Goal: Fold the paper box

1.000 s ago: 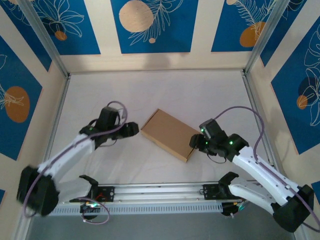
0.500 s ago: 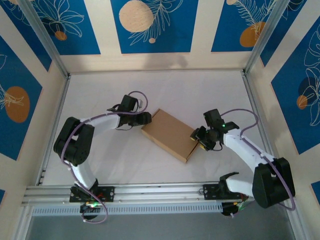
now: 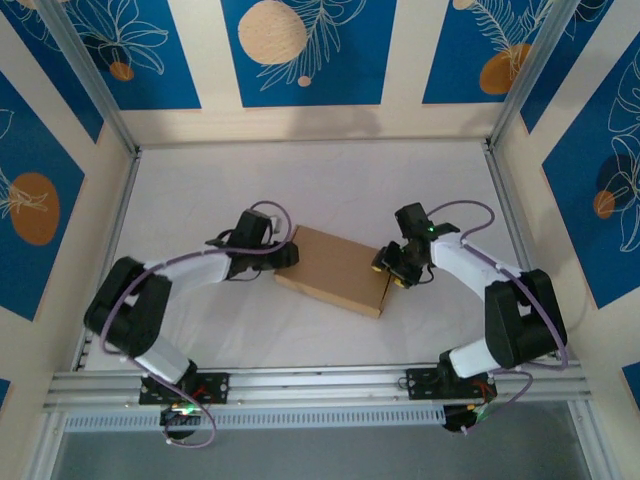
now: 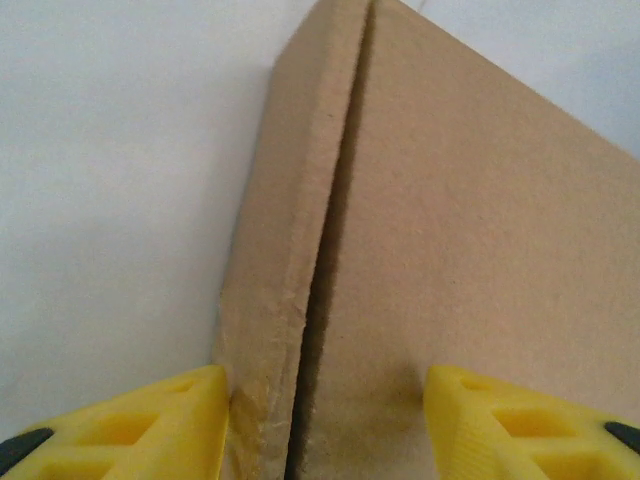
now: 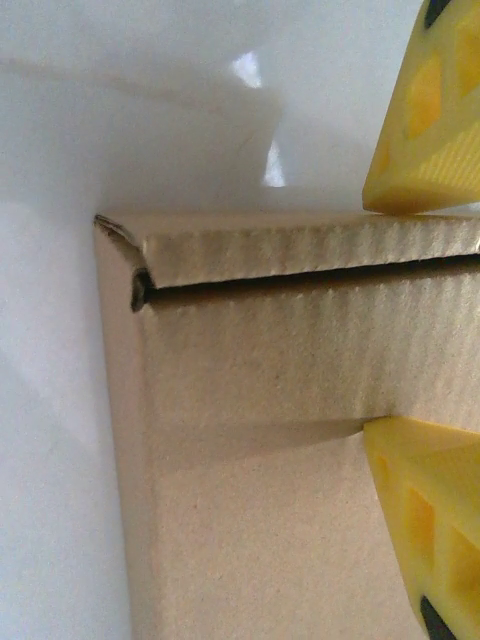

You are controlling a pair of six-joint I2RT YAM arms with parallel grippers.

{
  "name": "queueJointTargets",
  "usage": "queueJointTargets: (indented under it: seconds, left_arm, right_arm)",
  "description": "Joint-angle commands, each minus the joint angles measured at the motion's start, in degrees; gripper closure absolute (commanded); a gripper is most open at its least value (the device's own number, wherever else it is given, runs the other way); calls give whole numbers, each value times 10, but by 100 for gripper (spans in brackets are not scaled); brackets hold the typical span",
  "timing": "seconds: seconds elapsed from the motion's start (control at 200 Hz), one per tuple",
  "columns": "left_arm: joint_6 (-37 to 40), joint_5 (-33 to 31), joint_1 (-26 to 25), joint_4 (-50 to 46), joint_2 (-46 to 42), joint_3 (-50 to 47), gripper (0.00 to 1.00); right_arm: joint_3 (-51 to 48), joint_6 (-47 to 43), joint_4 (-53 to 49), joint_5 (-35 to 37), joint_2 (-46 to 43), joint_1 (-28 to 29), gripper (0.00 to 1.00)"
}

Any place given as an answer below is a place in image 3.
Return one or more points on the brown cardboard box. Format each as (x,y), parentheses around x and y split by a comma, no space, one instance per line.
(335,270)

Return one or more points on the black control board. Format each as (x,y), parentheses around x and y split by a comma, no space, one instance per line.
(182,417)
(465,417)

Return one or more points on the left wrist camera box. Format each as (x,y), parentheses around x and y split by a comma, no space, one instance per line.
(252,227)

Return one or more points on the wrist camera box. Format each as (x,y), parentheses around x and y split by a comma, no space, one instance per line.
(252,227)
(414,217)

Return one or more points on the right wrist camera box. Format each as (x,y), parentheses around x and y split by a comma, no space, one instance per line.
(414,217)

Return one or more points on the aluminium side rail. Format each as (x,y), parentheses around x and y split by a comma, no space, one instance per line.
(496,170)
(124,200)

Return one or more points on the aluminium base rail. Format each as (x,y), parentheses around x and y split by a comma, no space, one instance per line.
(310,380)

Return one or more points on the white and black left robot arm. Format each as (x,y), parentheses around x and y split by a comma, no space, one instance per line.
(195,272)

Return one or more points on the aluminium frame post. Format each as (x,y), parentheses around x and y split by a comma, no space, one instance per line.
(90,75)
(530,70)

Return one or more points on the blue floral wall panel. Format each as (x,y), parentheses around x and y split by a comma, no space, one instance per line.
(450,50)
(50,75)
(350,75)
(565,75)
(170,75)
(590,240)
(30,280)

